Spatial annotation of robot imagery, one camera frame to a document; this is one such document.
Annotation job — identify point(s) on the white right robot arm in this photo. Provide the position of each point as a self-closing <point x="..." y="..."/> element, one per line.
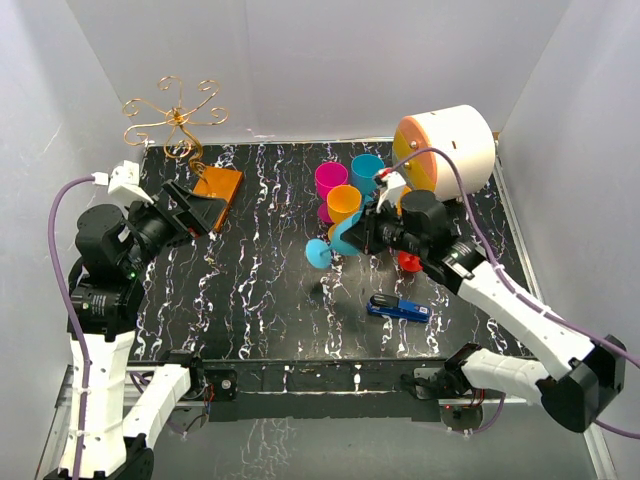
<point x="573" y="377"/>

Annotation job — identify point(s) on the white cylinder with orange face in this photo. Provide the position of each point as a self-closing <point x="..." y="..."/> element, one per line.
<point x="463" y="134"/>

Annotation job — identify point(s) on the blue wine glass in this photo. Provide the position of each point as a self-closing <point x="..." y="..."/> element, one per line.
<point x="319" y="253"/>
<point x="363" y="169"/>

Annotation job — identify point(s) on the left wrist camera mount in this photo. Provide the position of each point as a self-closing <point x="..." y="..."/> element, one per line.
<point x="123" y="183"/>

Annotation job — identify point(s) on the yellow wine glass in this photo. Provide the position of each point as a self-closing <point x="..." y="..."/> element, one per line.
<point x="405" y="191"/>

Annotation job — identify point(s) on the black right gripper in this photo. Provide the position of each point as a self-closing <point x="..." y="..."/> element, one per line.
<point x="363" y="234"/>

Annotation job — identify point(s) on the red wine glass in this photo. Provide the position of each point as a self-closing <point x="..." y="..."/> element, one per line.
<point x="408" y="262"/>

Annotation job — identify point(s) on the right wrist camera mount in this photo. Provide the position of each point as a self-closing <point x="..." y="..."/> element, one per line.
<point x="390" y="185"/>

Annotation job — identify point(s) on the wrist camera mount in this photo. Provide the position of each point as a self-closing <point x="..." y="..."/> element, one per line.
<point x="123" y="183"/>
<point x="390" y="185"/>

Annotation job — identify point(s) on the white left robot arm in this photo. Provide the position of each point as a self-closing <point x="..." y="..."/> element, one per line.
<point x="102" y="295"/>

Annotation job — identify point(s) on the wooden rack base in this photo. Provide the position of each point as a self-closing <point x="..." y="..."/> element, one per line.
<point x="220" y="183"/>

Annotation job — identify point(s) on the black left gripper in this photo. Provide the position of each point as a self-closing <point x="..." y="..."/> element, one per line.
<point x="199" y="217"/>

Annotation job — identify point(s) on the gold wire wine glass rack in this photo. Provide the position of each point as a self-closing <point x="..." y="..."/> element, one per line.
<point x="181" y="142"/>

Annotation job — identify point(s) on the pink wine glass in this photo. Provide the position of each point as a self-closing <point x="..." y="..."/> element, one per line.
<point x="327" y="176"/>

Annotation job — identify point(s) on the blue black stapler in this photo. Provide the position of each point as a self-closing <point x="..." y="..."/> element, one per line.
<point x="387" y="305"/>

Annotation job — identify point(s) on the orange-yellow wine glass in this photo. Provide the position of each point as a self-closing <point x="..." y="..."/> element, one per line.
<point x="343" y="201"/>

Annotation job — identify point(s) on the aluminium frame rail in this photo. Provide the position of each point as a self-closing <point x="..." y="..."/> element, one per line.
<point x="335" y="388"/>

